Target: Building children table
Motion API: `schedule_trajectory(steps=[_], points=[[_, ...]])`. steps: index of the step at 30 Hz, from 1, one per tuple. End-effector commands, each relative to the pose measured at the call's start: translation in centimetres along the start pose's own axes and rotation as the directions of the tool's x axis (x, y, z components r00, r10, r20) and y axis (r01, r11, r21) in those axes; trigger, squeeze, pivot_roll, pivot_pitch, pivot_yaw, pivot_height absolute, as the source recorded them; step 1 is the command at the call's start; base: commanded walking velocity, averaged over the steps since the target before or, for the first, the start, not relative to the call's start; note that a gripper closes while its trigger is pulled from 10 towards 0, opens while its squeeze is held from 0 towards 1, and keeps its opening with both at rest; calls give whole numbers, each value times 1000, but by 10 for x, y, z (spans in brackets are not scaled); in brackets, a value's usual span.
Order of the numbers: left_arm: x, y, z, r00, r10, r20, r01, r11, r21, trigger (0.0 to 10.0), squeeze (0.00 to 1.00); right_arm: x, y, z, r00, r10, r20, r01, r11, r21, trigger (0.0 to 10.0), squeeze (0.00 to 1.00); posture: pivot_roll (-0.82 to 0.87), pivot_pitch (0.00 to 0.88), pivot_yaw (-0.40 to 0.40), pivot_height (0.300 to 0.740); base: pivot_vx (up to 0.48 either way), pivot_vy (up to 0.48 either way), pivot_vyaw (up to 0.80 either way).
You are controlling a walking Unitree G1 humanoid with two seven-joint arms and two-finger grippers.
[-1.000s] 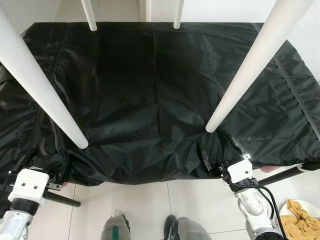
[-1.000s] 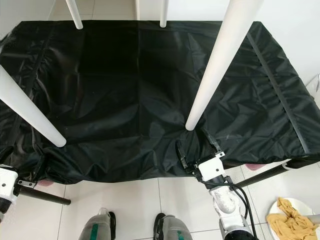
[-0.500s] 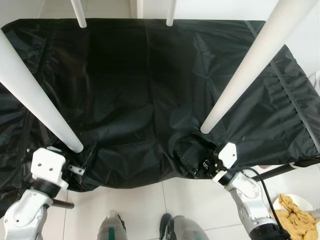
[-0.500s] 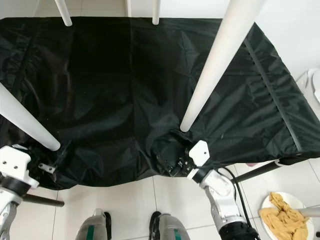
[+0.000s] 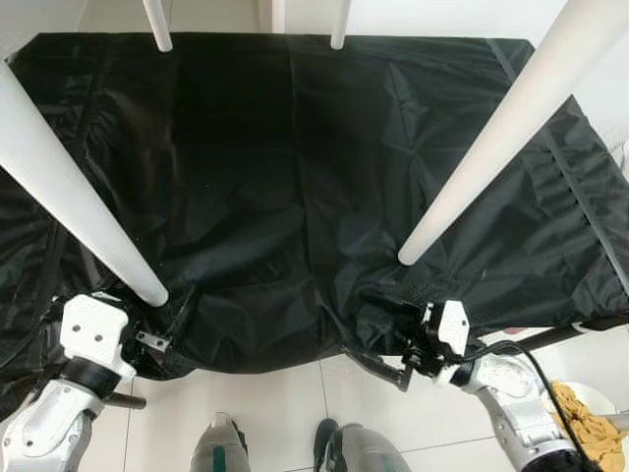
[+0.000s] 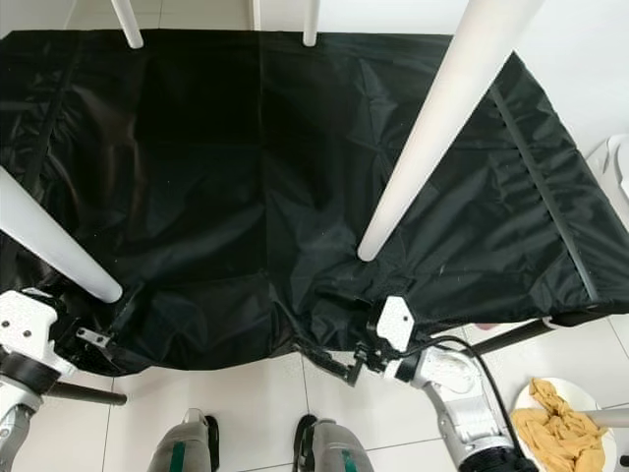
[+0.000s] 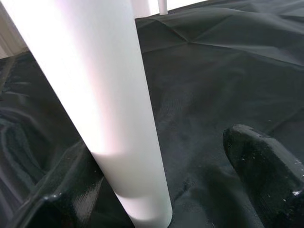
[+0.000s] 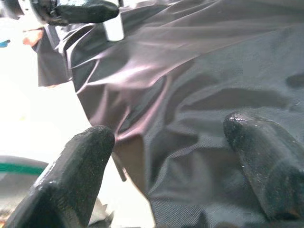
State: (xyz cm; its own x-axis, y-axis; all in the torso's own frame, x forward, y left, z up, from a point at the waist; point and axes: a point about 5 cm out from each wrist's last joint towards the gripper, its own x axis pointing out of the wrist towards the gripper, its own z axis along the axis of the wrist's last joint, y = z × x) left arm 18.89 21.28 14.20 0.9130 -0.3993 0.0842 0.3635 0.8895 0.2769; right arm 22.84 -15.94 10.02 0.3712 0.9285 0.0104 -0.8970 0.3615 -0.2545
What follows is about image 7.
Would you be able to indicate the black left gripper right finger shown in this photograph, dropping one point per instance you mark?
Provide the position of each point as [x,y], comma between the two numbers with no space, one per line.
[268,175]

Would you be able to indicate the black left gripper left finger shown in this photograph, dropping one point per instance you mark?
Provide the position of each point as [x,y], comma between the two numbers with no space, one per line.
[59,204]

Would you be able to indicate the white plastic table leg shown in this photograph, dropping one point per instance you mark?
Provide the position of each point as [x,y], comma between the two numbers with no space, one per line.
[163,7]
[83,95]
[142,8]

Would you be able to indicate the black tablecloth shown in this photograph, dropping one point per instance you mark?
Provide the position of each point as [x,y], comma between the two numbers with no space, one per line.
[213,83]

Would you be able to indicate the white door frame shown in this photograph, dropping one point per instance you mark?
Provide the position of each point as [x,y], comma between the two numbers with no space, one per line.
[7,40]

